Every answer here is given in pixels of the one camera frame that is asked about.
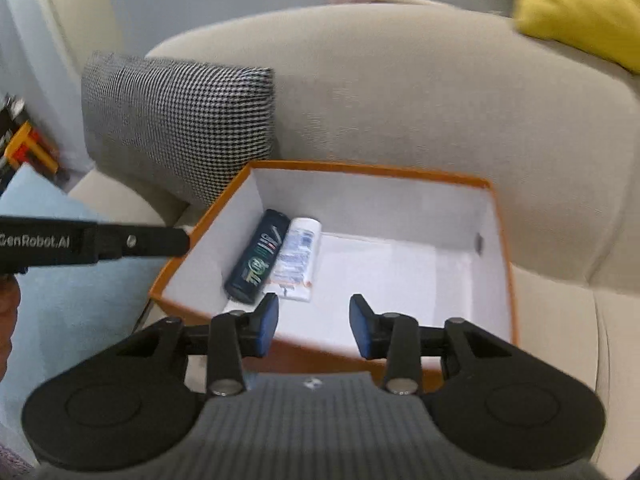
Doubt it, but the person's left hand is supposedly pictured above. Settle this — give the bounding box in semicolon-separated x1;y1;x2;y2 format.
0;276;22;382

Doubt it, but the beige sofa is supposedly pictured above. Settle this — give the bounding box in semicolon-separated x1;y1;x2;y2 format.
67;2;640;480

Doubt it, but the dark shampoo bottle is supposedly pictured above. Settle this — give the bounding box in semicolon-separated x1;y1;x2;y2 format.
223;208;292;305

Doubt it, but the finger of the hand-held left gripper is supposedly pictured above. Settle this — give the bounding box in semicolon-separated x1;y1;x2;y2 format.
97;223;191;262

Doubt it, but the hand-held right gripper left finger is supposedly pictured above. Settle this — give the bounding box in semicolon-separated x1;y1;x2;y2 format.
117;292;280;397

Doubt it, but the houndstooth pillow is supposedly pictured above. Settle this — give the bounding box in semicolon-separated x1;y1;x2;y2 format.
81;51;277;208

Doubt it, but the yellow pillow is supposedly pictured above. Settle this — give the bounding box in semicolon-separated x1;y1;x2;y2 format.
504;0;640;75

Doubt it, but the cream armchair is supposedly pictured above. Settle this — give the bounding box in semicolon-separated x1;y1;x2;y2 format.
0;0;124;163

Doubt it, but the light blue cloth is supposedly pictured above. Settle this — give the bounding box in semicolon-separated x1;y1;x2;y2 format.
0;164;168;396

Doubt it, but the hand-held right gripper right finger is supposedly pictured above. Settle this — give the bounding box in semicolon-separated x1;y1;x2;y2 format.
348;294;515;395

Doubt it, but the orange yellow toy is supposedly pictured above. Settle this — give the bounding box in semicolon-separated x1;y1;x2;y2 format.
0;94;71;191

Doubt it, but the white tube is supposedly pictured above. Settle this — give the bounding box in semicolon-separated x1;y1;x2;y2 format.
263;217;322;303

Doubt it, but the orange cardboard box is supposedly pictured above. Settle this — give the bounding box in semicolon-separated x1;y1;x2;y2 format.
148;160;521;392

